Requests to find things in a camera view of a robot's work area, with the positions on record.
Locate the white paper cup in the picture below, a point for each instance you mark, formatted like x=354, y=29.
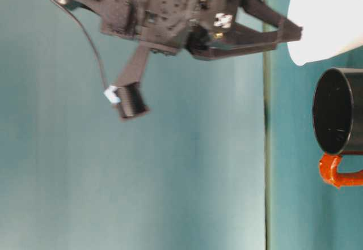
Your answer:
x=326, y=12

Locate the blue-green table cloth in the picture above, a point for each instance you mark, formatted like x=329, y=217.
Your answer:
x=295, y=210

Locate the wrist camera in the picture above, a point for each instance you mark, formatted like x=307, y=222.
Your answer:
x=131, y=102

